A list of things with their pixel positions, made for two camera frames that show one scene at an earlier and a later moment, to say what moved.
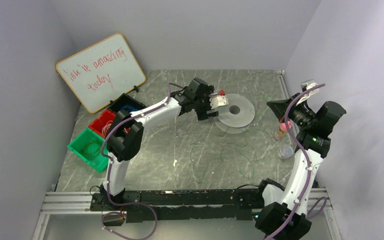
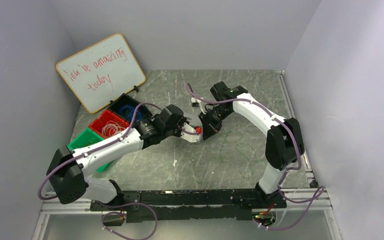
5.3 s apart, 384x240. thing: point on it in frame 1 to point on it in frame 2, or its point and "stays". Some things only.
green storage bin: (87, 145) stays
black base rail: (148, 205) stays
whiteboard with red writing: (100, 73) stays
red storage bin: (103, 124) stays
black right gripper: (286, 110) to (208, 122)
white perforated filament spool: (236, 116) to (194, 118)
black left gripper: (206, 108) to (181, 125)
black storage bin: (125, 102) stays
